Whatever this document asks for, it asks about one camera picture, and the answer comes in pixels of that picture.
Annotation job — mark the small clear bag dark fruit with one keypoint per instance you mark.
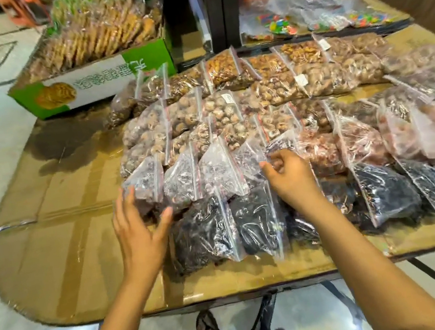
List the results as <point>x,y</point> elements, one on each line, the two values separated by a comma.
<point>146,179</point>
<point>281,142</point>
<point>220,170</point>
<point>181,182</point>
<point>250,158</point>

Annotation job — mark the person's left hand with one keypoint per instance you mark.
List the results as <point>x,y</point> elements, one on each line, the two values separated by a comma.
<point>140,247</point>

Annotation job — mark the person's right hand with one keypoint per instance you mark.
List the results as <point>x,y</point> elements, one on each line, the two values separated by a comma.
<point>295,183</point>

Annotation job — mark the green and white carton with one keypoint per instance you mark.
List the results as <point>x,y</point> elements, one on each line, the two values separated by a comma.
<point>106,75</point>

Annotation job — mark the rows of brown dried-fruit bags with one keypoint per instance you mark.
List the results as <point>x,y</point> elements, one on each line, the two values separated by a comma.
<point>270,81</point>

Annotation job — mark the orange plastic stool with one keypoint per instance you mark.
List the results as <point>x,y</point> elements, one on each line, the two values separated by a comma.
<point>23,8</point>

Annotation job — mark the person's left forearm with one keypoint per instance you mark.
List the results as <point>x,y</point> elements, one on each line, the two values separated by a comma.
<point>119,328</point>

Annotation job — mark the black pillar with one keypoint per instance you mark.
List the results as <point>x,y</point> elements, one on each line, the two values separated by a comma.
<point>220,7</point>

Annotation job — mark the clear bag colourful candies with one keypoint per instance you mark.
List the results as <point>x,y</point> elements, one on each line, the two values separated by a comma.
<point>328,23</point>
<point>368,17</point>
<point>281,24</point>

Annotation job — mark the person's right thumb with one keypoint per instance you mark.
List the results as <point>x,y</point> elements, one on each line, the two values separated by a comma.
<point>270,175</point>

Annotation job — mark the pile of packed brown crackers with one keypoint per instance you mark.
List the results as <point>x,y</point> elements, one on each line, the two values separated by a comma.
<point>100,33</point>

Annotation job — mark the person's left thumb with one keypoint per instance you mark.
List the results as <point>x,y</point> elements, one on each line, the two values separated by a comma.
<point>164,223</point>

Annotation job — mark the person's right forearm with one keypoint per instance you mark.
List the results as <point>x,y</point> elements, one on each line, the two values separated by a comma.
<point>371,270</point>

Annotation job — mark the taped brown cardboard sheet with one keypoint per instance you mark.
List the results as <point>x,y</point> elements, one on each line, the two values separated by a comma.
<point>69,234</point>

